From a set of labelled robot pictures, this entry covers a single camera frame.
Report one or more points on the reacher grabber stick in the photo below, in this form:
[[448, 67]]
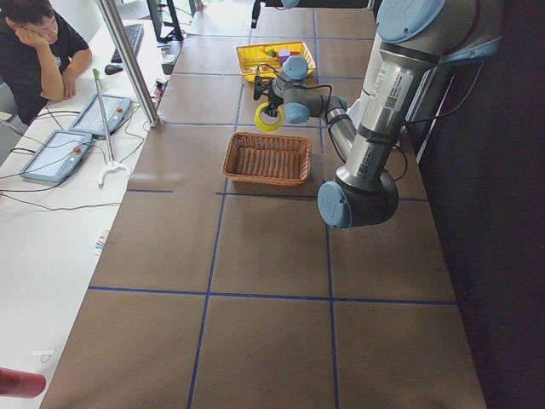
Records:
[[112, 165]]

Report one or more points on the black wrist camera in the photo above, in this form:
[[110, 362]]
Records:
[[262, 88]]

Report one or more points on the yellow tape roll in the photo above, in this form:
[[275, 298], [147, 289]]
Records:
[[266, 122]]

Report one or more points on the black computer mouse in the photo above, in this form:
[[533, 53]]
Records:
[[112, 69]]

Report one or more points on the red cylinder object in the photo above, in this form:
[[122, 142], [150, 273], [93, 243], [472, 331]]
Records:
[[19, 384]]

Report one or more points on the far teach pendant tablet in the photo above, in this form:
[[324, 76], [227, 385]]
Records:
[[90, 119]]

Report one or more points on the purple foam cube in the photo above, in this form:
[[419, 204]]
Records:
[[284, 54]]

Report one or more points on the aluminium frame post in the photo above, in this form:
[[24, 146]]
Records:
[[114, 25]]

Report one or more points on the black monitor stand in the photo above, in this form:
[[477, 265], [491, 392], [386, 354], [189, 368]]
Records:
[[165, 21]]

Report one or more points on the brown wicker basket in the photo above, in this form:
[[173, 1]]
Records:
[[275, 160]]

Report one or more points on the near teach pendant tablet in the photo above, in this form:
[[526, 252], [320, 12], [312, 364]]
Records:
[[58, 157]]

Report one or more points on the black keyboard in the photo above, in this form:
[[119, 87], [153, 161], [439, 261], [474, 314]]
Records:
[[134, 34]]

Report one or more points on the seated person black shirt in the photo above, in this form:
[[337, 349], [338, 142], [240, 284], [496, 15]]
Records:
[[41, 56]]

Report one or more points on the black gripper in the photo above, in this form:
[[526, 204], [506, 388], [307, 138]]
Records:
[[272, 101]]

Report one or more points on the teach pendant tablet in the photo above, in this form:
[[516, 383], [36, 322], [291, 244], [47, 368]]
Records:
[[90, 119], [58, 157]]

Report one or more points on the yellow plastic basket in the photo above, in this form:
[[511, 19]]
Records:
[[267, 58]]

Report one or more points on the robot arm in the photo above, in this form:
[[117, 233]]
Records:
[[279, 5], [412, 38]]

